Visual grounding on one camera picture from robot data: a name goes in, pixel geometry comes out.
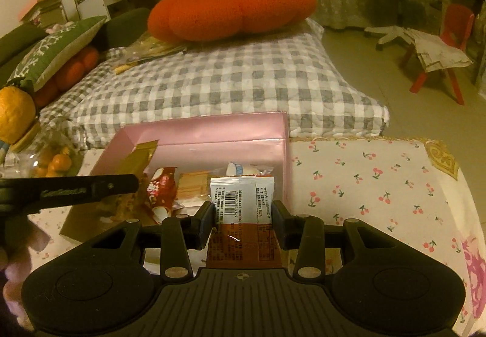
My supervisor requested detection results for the folded newspaper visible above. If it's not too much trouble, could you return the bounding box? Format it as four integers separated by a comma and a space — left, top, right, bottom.
404, 27, 473, 74

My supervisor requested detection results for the gold snack packet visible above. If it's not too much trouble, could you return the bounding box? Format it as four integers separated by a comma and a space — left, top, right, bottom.
114, 139, 159, 186

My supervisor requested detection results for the orange fruit jar stopper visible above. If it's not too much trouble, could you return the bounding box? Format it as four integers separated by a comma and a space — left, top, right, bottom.
0, 84, 40, 153

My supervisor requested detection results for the floral bed sheet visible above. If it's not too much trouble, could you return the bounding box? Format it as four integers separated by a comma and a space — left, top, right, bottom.
23, 137, 481, 322

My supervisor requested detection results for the grey checked pillow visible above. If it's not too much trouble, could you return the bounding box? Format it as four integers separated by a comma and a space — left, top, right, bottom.
38, 18, 391, 150

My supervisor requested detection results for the pink cardboard box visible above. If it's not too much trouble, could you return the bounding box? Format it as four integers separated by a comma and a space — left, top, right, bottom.
61, 112, 293, 246

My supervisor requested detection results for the person's left hand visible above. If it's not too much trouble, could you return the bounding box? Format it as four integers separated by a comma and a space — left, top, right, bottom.
0, 225, 43, 303

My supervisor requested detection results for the pile of small oranges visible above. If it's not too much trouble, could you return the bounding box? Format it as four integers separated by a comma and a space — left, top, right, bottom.
34, 147, 74, 176

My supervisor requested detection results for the brown white-label snack packet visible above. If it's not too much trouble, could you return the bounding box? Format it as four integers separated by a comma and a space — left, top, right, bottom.
205, 175, 283, 269

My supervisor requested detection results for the white long wafer packet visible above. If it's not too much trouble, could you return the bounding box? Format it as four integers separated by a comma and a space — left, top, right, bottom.
176, 172, 211, 208

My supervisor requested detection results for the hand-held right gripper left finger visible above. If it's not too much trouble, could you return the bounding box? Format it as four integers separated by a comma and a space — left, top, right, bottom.
89, 202, 217, 282

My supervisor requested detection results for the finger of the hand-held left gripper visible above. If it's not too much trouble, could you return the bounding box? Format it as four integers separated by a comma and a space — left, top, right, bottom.
0, 174, 139, 215

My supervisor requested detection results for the stack of boxes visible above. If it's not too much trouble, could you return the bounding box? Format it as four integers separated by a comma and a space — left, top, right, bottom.
21, 0, 63, 28

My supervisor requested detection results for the red pumpkin cushion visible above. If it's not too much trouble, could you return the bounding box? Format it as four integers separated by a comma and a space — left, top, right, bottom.
147, 0, 317, 42

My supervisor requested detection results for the glass jar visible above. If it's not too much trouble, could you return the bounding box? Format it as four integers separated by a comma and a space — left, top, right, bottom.
0, 128, 82, 186

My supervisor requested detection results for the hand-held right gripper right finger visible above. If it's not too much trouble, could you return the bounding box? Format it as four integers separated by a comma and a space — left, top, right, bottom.
272, 201, 397, 282

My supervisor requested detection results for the orange plush cushion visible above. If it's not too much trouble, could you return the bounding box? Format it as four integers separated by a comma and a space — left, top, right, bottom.
34, 46, 99, 108

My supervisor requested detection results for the dark green cushion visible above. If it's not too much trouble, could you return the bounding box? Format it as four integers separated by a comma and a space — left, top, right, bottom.
0, 25, 48, 68

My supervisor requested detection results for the red snack packet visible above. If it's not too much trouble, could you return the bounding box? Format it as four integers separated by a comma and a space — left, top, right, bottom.
146, 167, 178, 225

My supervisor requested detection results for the red plastic chair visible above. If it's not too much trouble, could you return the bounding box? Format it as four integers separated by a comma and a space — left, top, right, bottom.
400, 5, 475, 106

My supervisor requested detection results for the green patterned pillow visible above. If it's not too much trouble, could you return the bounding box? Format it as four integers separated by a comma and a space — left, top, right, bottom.
5, 16, 108, 92

